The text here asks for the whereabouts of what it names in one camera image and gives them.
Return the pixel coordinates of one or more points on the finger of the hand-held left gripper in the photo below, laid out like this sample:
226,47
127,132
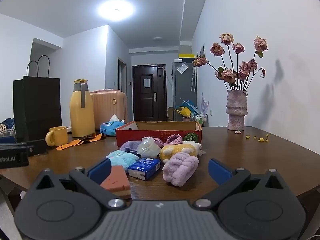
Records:
38,147
7,140

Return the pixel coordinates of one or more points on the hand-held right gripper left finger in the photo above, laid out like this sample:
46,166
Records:
100,171

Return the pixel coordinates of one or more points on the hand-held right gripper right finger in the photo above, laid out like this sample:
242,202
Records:
220,171

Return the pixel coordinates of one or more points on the pink sponge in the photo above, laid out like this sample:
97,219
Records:
117,182

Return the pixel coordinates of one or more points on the light blue plush toy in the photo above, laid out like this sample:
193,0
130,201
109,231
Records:
120,157

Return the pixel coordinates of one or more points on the lavender soft cloth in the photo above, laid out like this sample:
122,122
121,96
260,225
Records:
128,146

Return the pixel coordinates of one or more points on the purple fluffy cloth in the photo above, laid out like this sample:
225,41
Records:
180,168

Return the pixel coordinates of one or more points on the blue tissue packet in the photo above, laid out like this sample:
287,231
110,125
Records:
143,167

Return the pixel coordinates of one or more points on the red cardboard box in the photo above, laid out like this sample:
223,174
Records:
130,136

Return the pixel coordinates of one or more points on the yellow and white plush toy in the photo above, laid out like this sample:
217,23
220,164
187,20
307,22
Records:
172,152

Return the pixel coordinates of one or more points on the clear plastic bag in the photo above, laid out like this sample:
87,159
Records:
147,148

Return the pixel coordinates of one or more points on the pink satin scrunchie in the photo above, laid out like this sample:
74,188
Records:
172,140

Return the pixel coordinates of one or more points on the wicker ball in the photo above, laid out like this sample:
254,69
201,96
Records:
3,128

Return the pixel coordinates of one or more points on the dark blue cloth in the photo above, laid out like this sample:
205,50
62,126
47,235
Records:
8,122

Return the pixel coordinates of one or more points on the yellow mug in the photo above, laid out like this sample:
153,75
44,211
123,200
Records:
58,136

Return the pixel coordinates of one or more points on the black paper bag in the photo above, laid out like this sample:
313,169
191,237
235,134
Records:
37,105

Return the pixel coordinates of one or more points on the scattered yellow crumbs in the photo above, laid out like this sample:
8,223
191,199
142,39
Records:
261,139

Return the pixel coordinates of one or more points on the yellow thermos jug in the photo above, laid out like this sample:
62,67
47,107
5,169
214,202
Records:
82,112

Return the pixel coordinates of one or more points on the white storage cart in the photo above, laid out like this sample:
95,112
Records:
200,118

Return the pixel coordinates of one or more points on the pink textured vase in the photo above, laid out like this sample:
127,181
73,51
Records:
236,110

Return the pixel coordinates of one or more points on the pink suitcase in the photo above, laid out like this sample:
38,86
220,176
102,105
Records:
110,107

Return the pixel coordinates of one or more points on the yellow watering can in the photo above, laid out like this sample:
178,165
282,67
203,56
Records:
186,111

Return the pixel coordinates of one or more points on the dark brown door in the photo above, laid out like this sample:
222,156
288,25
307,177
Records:
147,97

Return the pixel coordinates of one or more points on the grey refrigerator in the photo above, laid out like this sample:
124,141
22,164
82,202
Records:
183,90

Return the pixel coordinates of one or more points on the hanging white strips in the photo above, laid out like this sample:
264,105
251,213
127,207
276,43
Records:
193,80

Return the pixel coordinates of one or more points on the dried rose bouquet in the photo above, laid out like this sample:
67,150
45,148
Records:
228,76

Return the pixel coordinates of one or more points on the interior doorway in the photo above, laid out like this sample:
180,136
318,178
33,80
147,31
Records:
122,76

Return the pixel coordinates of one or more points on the clear pouch on refrigerator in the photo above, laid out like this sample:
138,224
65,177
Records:
182,68

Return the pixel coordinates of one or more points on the yellow box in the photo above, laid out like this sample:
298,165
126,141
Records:
186,55

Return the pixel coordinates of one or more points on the round ceiling lamp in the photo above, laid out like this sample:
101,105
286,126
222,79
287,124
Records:
115,10

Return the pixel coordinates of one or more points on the purple wall decoration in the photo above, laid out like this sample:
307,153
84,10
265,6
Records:
204,103

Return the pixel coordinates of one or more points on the wall poster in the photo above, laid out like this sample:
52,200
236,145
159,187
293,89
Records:
202,50

